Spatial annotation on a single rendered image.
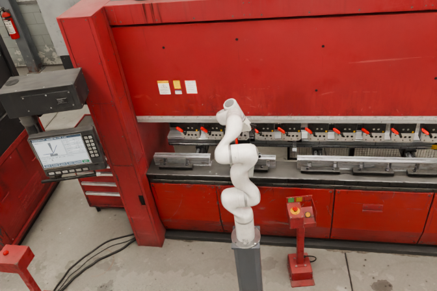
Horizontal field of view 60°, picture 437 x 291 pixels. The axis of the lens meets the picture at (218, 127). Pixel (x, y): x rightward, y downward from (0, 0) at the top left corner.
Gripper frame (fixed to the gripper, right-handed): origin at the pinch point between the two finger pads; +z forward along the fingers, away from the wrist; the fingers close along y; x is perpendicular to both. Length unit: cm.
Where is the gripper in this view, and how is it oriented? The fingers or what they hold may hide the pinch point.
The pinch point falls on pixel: (248, 132)
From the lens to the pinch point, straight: 255.0
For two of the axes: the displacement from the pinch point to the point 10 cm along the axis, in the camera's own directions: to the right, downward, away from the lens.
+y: 8.9, -1.1, -4.4
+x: 1.8, -8.0, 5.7
